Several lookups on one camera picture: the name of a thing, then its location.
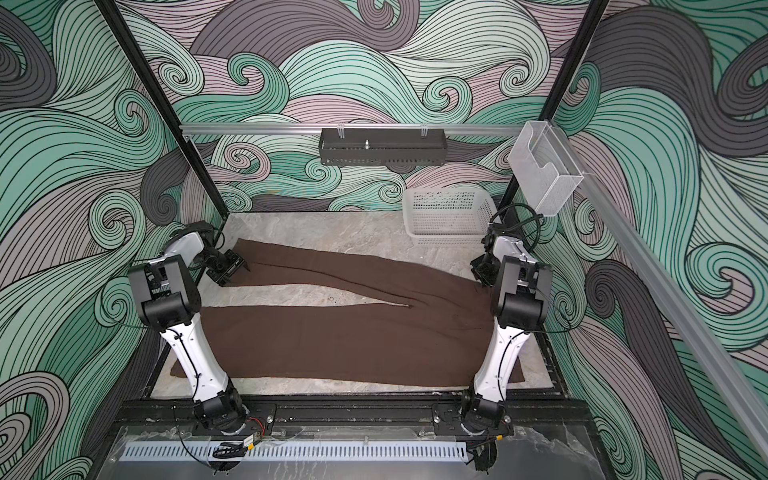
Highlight clear acrylic wall holder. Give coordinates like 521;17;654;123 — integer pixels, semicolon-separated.
507;121;584;217

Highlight black frame post right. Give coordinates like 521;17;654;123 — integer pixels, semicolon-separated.
499;1;609;222

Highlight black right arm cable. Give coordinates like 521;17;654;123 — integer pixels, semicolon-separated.
487;202;545;253

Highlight aluminium rail back wall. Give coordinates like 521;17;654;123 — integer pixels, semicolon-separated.
179;122;523;137

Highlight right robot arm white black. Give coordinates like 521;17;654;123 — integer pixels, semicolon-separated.
460;233;553;435

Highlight brown trousers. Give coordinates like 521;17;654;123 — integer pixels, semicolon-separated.
201;239;493;387

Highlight aluminium rail wall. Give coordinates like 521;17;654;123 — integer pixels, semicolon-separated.
550;124;767;460
179;122;523;137

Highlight black frame post left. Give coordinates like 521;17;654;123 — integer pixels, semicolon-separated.
94;0;229;221

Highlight black perforated metal tray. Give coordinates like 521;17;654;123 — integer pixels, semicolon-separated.
318;129;448;168

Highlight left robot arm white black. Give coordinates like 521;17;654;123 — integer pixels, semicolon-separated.
128;221;247;435

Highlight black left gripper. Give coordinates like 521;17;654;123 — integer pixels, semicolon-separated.
196;250;247;288

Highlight black frame post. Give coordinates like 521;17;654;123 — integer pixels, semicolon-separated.
94;0;229;221
499;1;609;222

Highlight white slotted cable duct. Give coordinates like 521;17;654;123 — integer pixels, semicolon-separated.
117;440;469;462

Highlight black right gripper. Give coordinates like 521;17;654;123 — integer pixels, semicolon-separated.
471;255;505;289

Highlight white plastic laundry basket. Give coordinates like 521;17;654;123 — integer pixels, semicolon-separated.
402;186;497;247

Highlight aluminium rail right wall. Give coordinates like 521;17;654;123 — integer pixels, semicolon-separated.
550;124;767;460

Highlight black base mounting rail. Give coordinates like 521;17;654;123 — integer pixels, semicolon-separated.
116;392;590;436

